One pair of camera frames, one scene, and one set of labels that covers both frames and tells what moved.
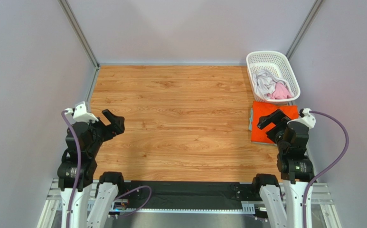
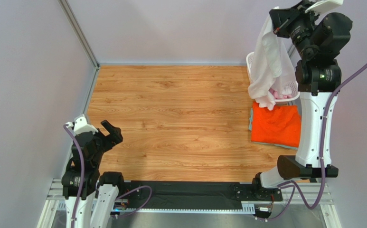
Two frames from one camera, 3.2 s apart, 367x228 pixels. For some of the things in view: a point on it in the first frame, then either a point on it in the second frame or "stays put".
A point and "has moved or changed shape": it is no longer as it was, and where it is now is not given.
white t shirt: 265,82 has moved or changed shape
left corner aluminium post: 79,31 stays put
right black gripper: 273,125 -> 282,17
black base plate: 189,194 stays put
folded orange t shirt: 259,109 stays put
